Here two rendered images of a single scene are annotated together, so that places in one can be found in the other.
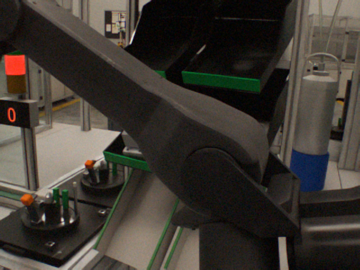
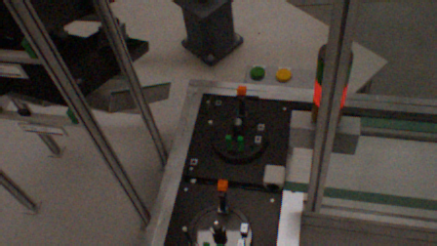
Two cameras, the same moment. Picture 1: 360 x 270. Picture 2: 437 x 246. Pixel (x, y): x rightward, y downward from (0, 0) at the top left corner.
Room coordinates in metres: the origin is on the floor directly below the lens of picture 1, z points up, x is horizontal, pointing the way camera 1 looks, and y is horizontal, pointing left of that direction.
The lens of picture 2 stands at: (1.38, 0.27, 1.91)
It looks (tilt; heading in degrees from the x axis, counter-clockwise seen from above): 55 degrees down; 180
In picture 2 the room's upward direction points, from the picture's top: 10 degrees counter-clockwise
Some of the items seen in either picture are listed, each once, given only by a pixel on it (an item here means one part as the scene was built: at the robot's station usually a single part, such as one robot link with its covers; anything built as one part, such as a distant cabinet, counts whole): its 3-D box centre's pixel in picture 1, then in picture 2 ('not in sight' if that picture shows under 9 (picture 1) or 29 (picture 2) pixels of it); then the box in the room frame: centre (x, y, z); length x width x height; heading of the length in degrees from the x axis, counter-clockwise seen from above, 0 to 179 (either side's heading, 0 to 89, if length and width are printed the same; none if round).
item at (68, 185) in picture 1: (103, 171); (218, 229); (1.02, 0.22, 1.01); 0.24 x 0.24 x 0.13; 71
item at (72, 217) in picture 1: (50, 217); (239, 136); (0.78, 0.30, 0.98); 0.14 x 0.14 x 0.02
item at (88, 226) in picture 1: (51, 224); (239, 140); (0.78, 0.30, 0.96); 0.24 x 0.24 x 0.02; 71
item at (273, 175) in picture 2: (45, 198); (274, 178); (0.90, 0.36, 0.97); 0.05 x 0.05 x 0.04; 71
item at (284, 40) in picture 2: not in sight; (201, 55); (0.36, 0.24, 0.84); 0.90 x 0.70 x 0.03; 35
